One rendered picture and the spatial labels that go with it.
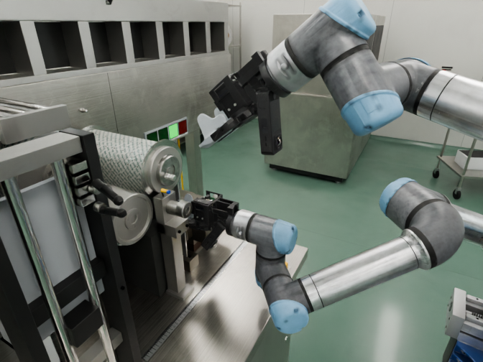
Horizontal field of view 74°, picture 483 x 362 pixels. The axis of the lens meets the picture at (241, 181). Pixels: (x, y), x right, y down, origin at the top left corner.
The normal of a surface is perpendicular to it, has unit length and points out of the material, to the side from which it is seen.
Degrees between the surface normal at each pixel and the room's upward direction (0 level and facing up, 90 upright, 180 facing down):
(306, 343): 0
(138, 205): 90
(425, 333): 0
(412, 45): 90
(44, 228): 90
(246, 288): 0
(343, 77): 81
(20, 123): 90
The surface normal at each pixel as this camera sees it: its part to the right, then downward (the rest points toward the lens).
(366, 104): -0.44, 0.17
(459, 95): -0.61, -0.07
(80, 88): 0.88, 0.21
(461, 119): -0.74, 0.56
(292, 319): 0.18, 0.44
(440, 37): -0.48, 0.39
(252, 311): 0.00, -0.90
